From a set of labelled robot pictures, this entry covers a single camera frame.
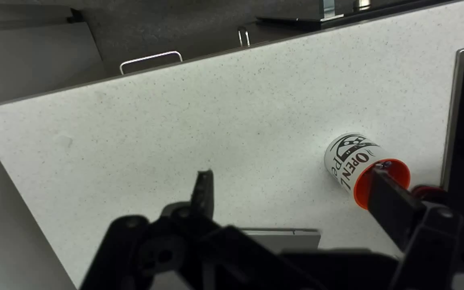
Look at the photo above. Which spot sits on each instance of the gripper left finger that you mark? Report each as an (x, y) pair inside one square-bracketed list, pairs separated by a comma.
[(135, 249)]

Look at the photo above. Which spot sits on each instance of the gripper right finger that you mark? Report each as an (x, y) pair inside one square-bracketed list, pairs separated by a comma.
[(433, 241)]

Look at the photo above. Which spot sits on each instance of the white printed mug orange inside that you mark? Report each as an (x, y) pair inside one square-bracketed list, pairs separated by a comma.
[(346, 157)]

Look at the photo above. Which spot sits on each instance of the grey flat metal plate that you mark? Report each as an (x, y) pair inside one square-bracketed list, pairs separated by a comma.
[(284, 239)]

